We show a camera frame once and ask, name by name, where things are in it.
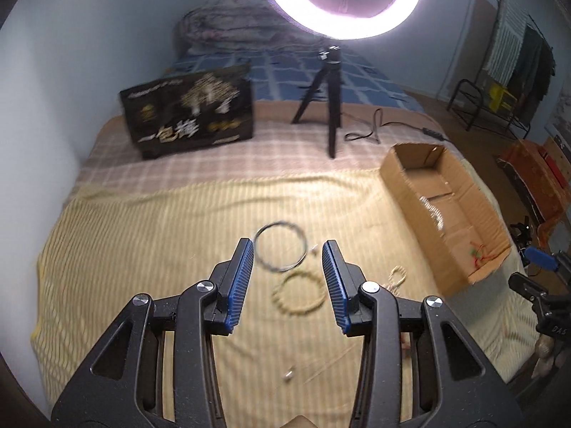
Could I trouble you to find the person's right hand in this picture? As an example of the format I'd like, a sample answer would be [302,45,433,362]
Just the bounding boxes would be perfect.
[533,335,560,379]

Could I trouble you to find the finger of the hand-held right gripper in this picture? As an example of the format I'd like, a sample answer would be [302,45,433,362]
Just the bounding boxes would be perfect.
[525,246,571,274]
[509,272,551,308]

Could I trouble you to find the folded floral quilt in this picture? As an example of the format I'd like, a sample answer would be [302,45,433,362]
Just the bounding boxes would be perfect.
[173,0,331,56]

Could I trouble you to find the dark hanging clothes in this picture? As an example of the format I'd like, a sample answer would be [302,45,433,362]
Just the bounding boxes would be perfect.
[513,24,557,103]

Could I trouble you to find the black printed bag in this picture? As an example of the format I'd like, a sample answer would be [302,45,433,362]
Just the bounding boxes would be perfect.
[120,63,255,160]

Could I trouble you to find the red box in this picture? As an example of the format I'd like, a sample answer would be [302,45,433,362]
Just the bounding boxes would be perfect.
[497,139,571,228]

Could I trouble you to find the black power cable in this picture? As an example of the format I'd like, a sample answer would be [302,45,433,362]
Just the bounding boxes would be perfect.
[343,108,426,146]

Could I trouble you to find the black tripod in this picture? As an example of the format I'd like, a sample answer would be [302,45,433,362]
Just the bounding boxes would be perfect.
[291,45,344,159]

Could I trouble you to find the cream bead bracelet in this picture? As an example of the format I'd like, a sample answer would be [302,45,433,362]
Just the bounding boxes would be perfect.
[272,272,324,316]

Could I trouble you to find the small pearl strand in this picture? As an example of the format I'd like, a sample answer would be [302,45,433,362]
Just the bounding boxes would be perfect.
[385,265,409,296]

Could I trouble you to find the beige plaid blanket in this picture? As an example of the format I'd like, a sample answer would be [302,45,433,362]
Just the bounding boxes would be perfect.
[82,100,447,188]

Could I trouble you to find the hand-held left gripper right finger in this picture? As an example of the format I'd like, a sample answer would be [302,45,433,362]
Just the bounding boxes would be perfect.
[322,239,522,428]

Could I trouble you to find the silver hoop necklace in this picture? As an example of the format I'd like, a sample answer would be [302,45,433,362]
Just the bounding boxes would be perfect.
[253,221,311,273]

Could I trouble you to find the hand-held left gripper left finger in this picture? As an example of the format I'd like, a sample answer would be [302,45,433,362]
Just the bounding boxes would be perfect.
[51,238,255,428]

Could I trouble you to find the blue checked bedsheet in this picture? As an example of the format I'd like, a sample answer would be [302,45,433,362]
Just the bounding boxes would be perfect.
[163,47,422,114]

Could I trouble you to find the ring light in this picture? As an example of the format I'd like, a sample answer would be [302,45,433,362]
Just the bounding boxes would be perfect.
[254,0,424,40]

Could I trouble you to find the striped hanging towel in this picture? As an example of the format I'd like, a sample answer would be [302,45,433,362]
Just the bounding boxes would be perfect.
[484,4,527,82]

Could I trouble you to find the red string bracelet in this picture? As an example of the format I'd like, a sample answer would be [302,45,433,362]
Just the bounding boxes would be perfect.
[464,241,496,269]

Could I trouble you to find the black metal rack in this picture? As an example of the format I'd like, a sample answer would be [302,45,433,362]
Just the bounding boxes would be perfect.
[447,79,531,140]

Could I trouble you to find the cardboard box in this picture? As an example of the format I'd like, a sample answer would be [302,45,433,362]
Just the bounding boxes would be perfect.
[379,143,512,297]

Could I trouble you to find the long pearl necklace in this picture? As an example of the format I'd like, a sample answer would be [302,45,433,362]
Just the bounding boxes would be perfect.
[418,195,448,233]

